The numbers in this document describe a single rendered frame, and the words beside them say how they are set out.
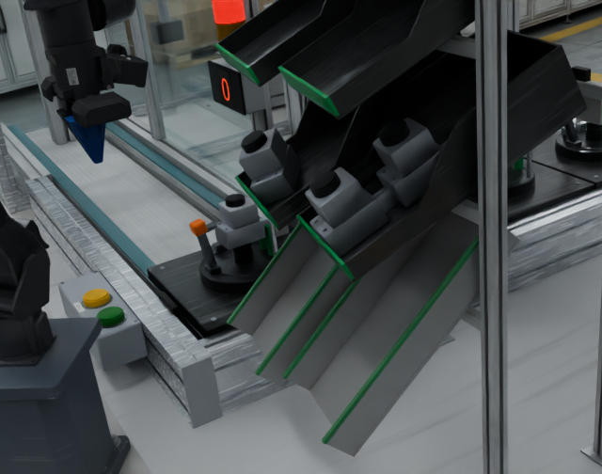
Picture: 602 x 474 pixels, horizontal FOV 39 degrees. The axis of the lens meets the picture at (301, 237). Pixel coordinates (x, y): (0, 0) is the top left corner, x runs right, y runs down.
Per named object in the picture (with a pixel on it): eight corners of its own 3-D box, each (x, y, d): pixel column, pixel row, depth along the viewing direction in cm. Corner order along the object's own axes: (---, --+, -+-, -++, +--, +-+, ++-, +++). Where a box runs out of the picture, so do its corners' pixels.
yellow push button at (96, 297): (89, 315, 128) (87, 304, 127) (82, 305, 131) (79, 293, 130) (115, 306, 129) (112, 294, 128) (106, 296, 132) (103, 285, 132)
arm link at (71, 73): (66, 58, 93) (119, 47, 95) (27, 35, 108) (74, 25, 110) (83, 130, 96) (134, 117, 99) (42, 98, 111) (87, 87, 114)
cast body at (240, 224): (228, 250, 126) (221, 208, 123) (215, 241, 129) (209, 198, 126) (277, 233, 129) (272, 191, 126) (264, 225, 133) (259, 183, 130)
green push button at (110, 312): (103, 335, 122) (101, 323, 121) (95, 323, 125) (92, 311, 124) (130, 325, 124) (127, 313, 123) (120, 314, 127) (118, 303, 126)
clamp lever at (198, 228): (209, 270, 127) (193, 227, 123) (203, 265, 128) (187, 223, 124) (229, 259, 128) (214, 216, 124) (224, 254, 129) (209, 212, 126)
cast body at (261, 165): (295, 194, 95) (263, 146, 92) (262, 207, 97) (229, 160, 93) (304, 152, 102) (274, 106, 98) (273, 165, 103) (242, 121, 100)
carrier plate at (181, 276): (208, 342, 117) (206, 329, 117) (148, 278, 137) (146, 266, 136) (353, 286, 127) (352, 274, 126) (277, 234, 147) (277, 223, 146)
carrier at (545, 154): (595, 194, 148) (599, 125, 142) (501, 158, 167) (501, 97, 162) (689, 157, 158) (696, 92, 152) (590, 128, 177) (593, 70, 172)
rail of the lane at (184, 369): (193, 429, 115) (180, 362, 110) (36, 222, 187) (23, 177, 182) (229, 414, 117) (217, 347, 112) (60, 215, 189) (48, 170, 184)
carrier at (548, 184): (487, 235, 138) (486, 163, 132) (401, 193, 157) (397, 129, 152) (594, 194, 148) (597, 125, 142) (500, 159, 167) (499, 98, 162)
